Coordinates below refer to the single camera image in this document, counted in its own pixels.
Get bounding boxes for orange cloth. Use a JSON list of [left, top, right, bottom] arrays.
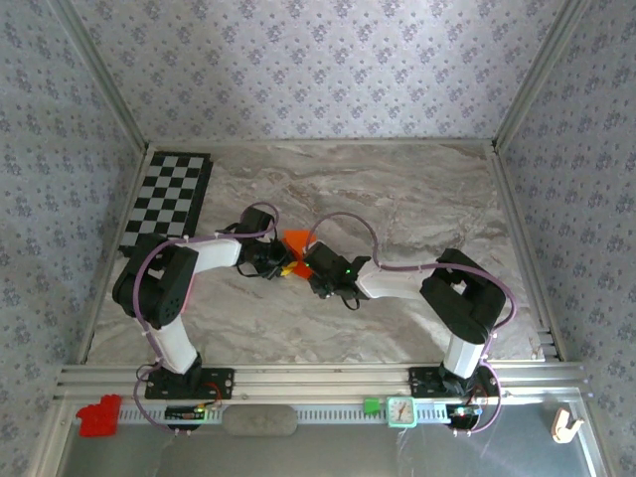
[[280, 229, 312, 281]]

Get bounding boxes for small green square clock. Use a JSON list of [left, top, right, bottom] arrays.
[[386, 396, 417, 429]]

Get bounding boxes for black and grey chessboard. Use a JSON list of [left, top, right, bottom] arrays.
[[117, 151, 214, 257]]

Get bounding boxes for grey oval pad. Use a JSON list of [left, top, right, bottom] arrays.
[[221, 404, 299, 438]]

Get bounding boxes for small circuit board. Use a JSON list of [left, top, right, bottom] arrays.
[[164, 404, 209, 423], [445, 402, 483, 422]]

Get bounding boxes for red toy block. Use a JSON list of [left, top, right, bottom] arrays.
[[75, 394, 123, 438]]

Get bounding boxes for wooden hook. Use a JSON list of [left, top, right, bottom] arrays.
[[552, 406, 585, 444]]

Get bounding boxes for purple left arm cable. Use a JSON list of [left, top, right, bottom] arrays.
[[132, 202, 280, 438]]

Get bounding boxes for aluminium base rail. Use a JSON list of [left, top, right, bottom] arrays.
[[53, 362, 587, 401]]

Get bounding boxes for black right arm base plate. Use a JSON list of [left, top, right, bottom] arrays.
[[407, 366, 501, 398]]

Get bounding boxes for white slotted cable duct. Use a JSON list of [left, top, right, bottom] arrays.
[[118, 402, 451, 426]]

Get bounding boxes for aluminium back rail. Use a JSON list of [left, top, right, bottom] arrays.
[[147, 137, 499, 149]]

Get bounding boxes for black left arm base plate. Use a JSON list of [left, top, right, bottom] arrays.
[[144, 366, 236, 400]]

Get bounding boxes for aluminium side rail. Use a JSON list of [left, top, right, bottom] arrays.
[[489, 143, 565, 362], [78, 143, 150, 364]]

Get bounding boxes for aluminium frame post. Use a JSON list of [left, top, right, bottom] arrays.
[[49, 0, 150, 150], [494, 0, 592, 150]]

